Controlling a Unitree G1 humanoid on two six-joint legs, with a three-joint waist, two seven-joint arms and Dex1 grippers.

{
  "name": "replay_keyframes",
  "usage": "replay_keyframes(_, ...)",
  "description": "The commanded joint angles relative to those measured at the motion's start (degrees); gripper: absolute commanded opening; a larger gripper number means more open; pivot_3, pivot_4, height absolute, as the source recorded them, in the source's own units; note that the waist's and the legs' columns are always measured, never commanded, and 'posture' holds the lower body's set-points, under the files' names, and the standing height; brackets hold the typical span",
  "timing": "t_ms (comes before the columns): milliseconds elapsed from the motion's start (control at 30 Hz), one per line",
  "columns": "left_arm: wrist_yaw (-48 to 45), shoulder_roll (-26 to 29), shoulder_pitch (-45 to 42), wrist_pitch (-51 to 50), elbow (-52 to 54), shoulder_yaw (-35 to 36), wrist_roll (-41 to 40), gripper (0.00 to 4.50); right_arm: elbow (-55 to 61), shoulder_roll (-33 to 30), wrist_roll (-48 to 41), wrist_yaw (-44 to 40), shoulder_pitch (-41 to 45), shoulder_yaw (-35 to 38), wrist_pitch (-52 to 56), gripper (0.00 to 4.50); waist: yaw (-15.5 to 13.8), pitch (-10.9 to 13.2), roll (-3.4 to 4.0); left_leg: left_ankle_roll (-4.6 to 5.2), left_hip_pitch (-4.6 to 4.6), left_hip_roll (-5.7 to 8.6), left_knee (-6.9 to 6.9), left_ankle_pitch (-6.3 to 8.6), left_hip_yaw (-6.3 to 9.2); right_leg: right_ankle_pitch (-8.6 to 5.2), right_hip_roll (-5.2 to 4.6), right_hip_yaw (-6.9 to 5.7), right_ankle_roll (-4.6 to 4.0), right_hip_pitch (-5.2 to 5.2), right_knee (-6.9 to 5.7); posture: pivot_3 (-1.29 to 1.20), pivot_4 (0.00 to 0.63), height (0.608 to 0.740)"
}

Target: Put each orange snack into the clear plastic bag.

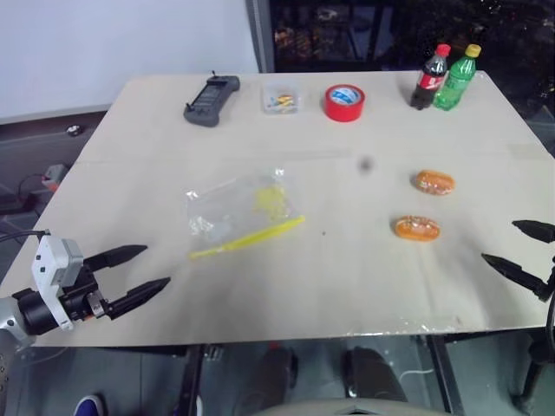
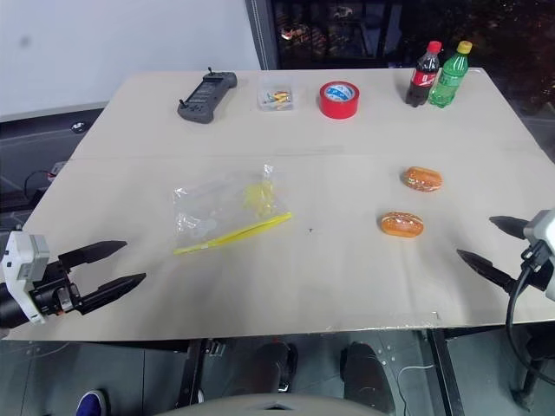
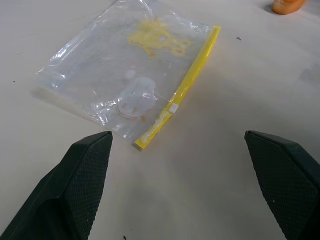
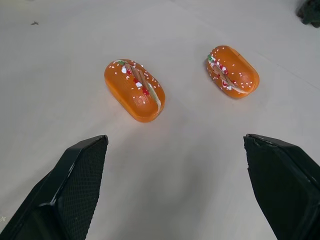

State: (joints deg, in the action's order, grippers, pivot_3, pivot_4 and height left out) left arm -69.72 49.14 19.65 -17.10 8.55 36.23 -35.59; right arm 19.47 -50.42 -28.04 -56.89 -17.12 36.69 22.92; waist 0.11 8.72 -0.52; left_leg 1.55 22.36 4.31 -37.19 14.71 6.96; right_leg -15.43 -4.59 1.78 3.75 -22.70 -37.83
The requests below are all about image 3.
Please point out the orange object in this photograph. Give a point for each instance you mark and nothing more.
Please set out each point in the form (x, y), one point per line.
(287, 6)

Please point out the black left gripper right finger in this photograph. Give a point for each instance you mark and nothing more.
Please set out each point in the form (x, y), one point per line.
(285, 180)

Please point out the clear yellow-zip plastic bag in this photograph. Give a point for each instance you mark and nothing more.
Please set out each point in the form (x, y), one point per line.
(105, 65)

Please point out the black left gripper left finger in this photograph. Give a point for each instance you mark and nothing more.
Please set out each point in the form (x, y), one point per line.
(75, 187)

